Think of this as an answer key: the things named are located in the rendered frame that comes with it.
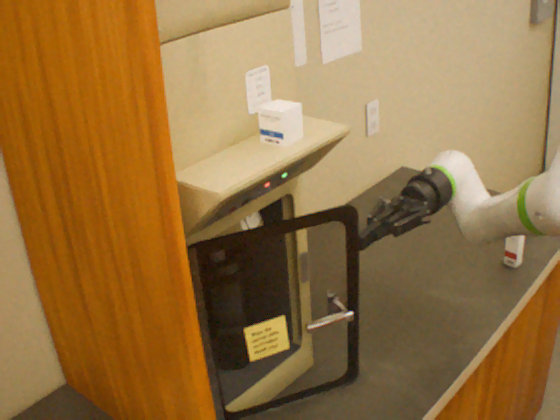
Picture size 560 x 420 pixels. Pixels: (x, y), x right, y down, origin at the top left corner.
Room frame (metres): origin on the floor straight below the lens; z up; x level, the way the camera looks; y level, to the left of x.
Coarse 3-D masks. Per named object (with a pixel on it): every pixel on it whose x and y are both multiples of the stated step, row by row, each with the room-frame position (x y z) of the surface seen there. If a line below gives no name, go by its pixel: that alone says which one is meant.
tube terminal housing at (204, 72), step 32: (224, 32) 1.05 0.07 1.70; (256, 32) 1.11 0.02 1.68; (288, 32) 1.17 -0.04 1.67; (192, 64) 1.00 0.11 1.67; (224, 64) 1.05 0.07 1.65; (256, 64) 1.10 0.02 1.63; (288, 64) 1.16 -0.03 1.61; (192, 96) 0.99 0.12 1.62; (224, 96) 1.04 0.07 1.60; (288, 96) 1.16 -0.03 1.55; (192, 128) 0.99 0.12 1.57; (224, 128) 1.04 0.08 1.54; (256, 128) 1.09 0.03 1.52; (192, 160) 0.98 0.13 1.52; (288, 192) 1.14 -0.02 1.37; (224, 224) 1.02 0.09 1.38
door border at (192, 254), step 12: (192, 252) 0.94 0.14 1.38; (192, 264) 0.94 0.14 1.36; (192, 276) 0.94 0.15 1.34; (204, 312) 0.94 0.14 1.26; (204, 324) 0.94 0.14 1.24; (204, 336) 0.94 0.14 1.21; (204, 348) 0.94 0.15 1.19; (216, 384) 0.94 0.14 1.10; (216, 396) 0.94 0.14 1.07; (216, 408) 0.94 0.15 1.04
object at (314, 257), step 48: (240, 240) 0.97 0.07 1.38; (288, 240) 1.00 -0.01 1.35; (336, 240) 1.03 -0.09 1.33; (240, 288) 0.96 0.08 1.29; (288, 288) 0.99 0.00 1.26; (336, 288) 1.03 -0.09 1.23; (240, 336) 0.96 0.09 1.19; (288, 336) 0.99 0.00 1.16; (336, 336) 1.03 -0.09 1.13; (240, 384) 0.96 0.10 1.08; (288, 384) 0.99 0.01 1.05; (336, 384) 1.02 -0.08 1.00
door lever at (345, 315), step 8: (336, 304) 1.02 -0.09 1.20; (344, 312) 0.99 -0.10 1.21; (352, 312) 0.99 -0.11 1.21; (320, 320) 0.97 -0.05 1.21; (328, 320) 0.97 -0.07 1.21; (336, 320) 0.97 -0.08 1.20; (344, 320) 0.98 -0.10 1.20; (352, 320) 0.98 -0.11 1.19; (312, 328) 0.95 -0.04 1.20; (320, 328) 0.96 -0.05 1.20
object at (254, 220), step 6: (252, 216) 1.11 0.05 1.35; (258, 216) 1.13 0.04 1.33; (240, 222) 1.08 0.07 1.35; (246, 222) 1.09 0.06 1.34; (252, 222) 1.10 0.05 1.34; (258, 222) 1.12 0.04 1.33; (228, 228) 1.07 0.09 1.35; (234, 228) 1.07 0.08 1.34; (240, 228) 1.08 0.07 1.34; (246, 228) 1.08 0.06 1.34; (216, 234) 1.06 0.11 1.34; (222, 234) 1.06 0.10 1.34
